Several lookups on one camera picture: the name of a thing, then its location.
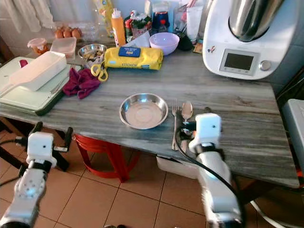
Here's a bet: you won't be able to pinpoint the steel fork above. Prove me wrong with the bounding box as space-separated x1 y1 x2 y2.
171 99 181 152

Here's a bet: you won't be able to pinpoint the steel spoon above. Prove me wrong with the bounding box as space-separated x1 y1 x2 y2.
180 101 194 125

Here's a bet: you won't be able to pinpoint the pale green cutting board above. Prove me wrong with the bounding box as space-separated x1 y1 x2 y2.
0 56 75 117

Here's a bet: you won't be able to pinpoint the round steel plate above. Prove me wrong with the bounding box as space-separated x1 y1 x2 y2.
119 93 170 130

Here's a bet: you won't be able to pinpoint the white plastic tub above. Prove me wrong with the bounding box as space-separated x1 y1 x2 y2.
156 154 201 181

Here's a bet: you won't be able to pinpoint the red plastic stool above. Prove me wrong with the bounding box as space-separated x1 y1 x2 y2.
74 134 132 184

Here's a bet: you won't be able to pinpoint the steel table knife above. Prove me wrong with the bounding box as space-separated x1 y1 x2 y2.
49 70 73 96

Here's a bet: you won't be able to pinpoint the purple cloth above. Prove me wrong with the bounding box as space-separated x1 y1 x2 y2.
61 67 102 100

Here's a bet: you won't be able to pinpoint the small yellow carton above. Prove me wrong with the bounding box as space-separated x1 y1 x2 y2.
193 41 204 54

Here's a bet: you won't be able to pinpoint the yellow kitchen wipes pack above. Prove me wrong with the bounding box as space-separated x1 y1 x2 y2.
104 46 164 71

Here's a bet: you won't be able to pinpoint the white kitchen cooking machine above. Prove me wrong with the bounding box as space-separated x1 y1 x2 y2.
202 0 304 81

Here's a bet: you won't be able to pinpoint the lilac plastic bowl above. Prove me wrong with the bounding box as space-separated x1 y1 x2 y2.
149 32 181 56

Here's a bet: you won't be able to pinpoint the small jar with pink lid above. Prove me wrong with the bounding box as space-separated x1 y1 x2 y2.
27 38 49 56

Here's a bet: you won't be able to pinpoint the clear plastic food container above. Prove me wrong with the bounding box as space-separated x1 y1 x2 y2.
49 37 77 58

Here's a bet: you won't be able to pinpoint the grey plastic box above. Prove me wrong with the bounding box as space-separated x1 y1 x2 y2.
281 98 304 167

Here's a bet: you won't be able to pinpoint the white paper sheet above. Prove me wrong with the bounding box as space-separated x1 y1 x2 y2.
125 32 152 48

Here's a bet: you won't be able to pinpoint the small steel bowl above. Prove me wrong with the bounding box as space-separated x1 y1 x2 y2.
78 43 108 65

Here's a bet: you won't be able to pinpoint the red green food packet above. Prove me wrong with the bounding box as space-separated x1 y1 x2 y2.
124 11 153 41

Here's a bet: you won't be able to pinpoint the steel mixing jug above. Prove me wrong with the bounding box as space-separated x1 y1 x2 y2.
228 0 286 43

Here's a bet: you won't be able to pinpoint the orange sauce squeeze bottle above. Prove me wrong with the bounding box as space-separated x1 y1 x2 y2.
111 8 126 48

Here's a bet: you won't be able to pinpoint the white hanging curtain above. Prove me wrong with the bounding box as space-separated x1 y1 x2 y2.
4 0 54 33

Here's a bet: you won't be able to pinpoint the yellow food bag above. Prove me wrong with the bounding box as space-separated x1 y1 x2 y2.
94 0 115 37

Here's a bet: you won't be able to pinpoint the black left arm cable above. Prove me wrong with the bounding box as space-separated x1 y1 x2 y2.
0 137 30 187

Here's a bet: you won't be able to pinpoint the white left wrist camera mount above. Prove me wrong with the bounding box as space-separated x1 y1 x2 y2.
27 132 57 162

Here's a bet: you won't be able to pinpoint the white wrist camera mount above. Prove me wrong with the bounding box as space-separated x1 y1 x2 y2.
27 132 57 162
194 113 223 143

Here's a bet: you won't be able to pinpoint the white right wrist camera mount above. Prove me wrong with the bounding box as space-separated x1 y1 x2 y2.
194 113 223 143

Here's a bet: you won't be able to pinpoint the white plastic scoop with handle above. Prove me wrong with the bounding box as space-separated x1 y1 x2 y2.
0 51 68 96

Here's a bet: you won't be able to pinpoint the yellow handled scissors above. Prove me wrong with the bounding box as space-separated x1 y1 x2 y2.
90 63 109 83

